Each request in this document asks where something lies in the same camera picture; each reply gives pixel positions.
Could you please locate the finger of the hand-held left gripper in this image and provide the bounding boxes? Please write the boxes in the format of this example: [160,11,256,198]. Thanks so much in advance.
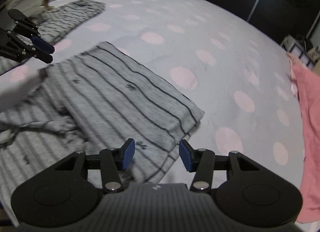
[5,29,54,64]
[8,9,55,54]

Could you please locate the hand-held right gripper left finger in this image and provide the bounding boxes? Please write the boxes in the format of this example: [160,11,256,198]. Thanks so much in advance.
[54,138,136,193]

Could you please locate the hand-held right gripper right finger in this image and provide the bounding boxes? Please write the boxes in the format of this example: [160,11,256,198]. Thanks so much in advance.
[179,139,260,193]

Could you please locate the grey striped bow-print top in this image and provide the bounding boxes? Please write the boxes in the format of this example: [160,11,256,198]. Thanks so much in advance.
[0,0,106,76]

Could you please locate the grey striped drawstring pants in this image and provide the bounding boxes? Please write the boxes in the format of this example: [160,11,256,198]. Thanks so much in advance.
[0,41,206,214]

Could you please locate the white folded clothes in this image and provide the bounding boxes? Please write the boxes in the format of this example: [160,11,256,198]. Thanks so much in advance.
[6,0,50,16]

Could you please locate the light pink patterned pillow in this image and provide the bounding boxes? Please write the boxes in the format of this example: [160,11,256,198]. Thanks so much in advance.
[287,54,300,100]

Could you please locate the grey pink-dotted bed sheet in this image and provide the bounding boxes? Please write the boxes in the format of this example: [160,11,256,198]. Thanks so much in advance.
[0,0,308,227]

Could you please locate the white black-trimmed nightstand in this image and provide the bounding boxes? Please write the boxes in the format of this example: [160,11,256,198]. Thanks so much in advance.
[280,35,315,69]

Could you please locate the black bag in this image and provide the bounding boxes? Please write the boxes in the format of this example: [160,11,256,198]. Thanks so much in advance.
[296,34,314,48]

